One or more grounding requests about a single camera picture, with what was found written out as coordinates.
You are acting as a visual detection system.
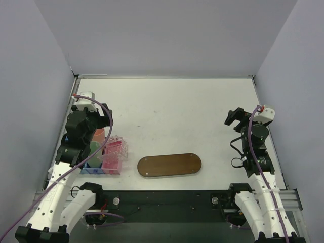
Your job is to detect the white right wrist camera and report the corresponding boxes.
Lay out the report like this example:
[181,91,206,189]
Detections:
[253,105,275,126]

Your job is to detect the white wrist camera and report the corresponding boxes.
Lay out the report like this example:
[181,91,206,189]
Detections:
[72,91,97,112]
[253,105,275,126]

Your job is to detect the clear crystal toothbrush holder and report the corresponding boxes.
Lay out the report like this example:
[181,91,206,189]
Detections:
[97,136,128,164]

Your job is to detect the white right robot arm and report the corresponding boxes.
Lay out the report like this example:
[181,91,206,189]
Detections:
[224,105,306,242]

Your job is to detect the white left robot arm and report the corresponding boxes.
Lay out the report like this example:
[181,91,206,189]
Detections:
[15,102,113,242]

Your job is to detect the oval wooden tray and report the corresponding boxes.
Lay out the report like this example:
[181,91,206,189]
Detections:
[137,153,202,178]

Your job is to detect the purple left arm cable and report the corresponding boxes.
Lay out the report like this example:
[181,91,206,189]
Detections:
[10,95,114,230]

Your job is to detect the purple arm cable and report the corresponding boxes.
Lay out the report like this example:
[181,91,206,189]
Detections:
[229,106,291,243]
[10,95,114,230]

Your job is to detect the coral plastic cup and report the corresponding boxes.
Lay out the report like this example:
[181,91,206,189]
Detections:
[92,128,105,143]

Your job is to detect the pink plastic bin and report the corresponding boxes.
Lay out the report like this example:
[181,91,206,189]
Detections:
[101,141,125,175]

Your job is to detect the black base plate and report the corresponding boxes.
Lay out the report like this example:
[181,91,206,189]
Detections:
[85,189,254,224]

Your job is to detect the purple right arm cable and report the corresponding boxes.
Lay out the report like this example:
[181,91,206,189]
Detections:
[229,106,291,243]

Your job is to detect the green plastic cup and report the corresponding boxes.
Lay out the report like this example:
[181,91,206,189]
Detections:
[87,141,102,168]

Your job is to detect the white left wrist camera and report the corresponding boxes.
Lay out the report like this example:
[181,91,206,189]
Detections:
[72,91,97,112]

